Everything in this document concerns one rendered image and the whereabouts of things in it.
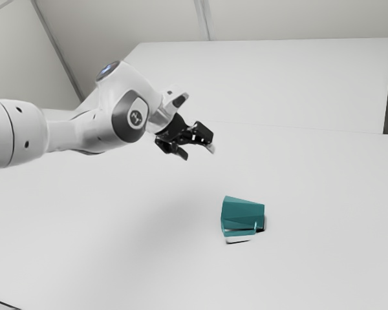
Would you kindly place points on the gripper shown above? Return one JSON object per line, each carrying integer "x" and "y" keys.
{"x": 181, "y": 130}

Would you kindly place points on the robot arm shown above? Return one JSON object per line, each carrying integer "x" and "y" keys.
{"x": 84, "y": 129}

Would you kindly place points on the teal faceted mug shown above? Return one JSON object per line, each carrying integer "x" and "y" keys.
{"x": 241, "y": 214}

